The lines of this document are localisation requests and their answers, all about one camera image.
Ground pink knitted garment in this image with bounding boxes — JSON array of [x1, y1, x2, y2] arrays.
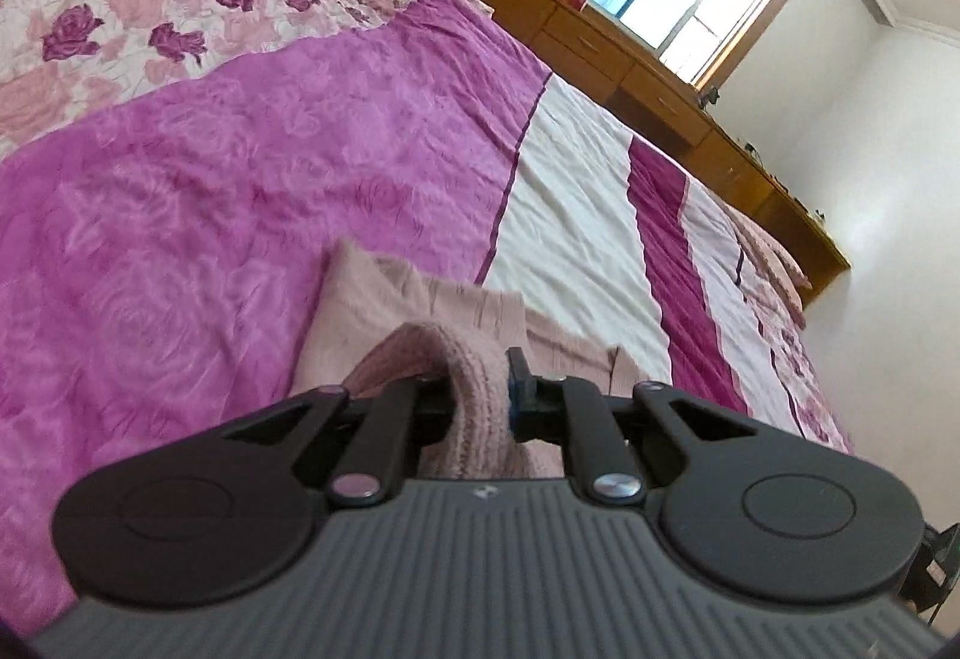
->
[[729, 207, 815, 317]]

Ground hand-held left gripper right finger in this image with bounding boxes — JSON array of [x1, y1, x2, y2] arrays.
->
[[505, 347, 758, 504]]

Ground long wooden cabinet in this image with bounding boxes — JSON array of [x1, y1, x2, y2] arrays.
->
[[370, 0, 853, 309]]

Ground striped floral bedspread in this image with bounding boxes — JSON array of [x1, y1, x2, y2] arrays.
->
[[0, 0, 856, 639]]

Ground dark object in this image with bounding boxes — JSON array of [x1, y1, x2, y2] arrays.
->
[[898, 521, 960, 631]]

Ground pink knitted sweater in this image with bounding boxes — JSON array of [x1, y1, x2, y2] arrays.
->
[[289, 237, 650, 480]]

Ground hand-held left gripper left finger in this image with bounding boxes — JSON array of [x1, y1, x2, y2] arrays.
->
[[223, 375, 455, 507]]

